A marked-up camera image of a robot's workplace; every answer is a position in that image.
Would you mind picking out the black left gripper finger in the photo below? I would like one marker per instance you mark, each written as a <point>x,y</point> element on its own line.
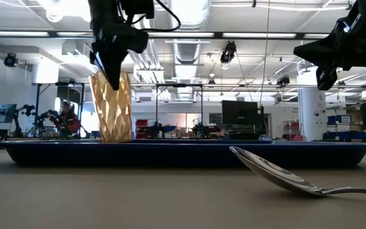
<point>113,73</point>

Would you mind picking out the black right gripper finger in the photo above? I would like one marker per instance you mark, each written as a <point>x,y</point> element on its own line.
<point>322,52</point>
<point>326,78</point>

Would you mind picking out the amber textured plastic cup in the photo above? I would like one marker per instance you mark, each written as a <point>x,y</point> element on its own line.
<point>116,117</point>

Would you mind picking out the silver metal spoon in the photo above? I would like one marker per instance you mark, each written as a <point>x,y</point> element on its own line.
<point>265,168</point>

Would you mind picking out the black background robot arm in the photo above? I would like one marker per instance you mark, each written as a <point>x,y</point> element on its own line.
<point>27,109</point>
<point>203,130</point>
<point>156,129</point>

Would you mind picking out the blue plastic tray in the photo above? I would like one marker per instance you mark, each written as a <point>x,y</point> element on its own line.
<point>170,156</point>

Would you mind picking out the white ceiling light strip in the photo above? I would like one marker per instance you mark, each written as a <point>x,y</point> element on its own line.
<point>316,36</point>
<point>183,34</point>
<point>11,33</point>
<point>259,35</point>

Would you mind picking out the white round column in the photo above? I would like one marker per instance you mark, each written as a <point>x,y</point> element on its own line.
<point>308,114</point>

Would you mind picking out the blue storage bins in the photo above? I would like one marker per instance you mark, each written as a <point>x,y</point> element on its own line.
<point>334,119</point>

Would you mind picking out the black ceiling spotlight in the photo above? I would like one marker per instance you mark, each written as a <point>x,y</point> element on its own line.
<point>10,60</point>
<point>283,81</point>

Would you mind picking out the red storage bins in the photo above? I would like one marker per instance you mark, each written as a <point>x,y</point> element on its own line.
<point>141,122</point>

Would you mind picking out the person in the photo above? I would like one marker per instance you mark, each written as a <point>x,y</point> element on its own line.
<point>70,122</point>

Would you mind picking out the lit display screen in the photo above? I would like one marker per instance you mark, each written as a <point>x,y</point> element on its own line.
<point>3,113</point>

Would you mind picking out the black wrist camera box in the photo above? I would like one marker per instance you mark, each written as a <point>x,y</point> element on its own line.
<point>137,9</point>

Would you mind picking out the black metal frame stand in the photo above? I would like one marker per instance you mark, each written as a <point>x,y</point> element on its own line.
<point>59,84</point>
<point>180,85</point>

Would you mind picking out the silver ceiling air duct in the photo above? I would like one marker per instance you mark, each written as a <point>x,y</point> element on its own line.
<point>187,12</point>

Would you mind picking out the black hanging ceiling camera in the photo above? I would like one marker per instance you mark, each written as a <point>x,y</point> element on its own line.
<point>229,51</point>

